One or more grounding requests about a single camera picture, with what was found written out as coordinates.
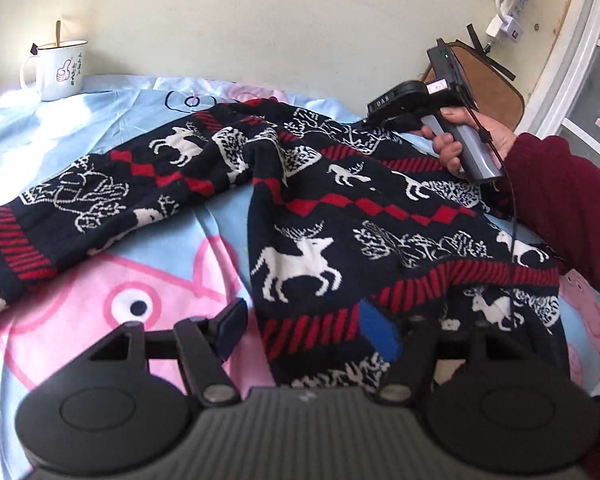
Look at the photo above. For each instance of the white window frame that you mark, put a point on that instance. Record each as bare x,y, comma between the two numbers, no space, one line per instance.
580,35

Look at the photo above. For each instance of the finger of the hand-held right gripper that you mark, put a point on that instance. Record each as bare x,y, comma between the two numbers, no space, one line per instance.
392,123

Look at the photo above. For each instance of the black tape strip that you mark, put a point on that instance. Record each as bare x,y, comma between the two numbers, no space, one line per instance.
500,66
477,37

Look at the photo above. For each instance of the person's right forearm maroon sleeve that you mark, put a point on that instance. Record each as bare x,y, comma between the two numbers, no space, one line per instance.
565,195

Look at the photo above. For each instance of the white power strip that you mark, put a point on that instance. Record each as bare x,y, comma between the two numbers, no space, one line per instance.
516,2

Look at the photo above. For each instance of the light blue cartoon printed bedsheet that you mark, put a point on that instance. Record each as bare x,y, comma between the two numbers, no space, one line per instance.
105,125

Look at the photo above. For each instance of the navy red reindeer knit sweater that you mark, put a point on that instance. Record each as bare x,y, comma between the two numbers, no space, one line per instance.
300,200

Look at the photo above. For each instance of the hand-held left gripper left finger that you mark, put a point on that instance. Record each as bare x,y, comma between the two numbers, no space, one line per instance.
233,327

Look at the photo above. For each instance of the white enamel mug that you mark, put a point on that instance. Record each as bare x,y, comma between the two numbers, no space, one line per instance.
60,72

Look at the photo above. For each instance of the brown chair back cushion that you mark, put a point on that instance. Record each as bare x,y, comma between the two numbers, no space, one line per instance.
490,85

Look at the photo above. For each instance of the white plug adapter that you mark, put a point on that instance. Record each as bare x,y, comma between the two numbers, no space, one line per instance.
502,30

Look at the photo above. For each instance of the person's right hand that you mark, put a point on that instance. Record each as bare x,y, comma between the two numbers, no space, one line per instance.
497,132

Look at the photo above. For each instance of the wooden stick in mug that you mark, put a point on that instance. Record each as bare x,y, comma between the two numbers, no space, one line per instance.
58,34

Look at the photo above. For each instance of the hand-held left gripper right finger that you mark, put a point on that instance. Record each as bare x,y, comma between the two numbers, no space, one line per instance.
377,331

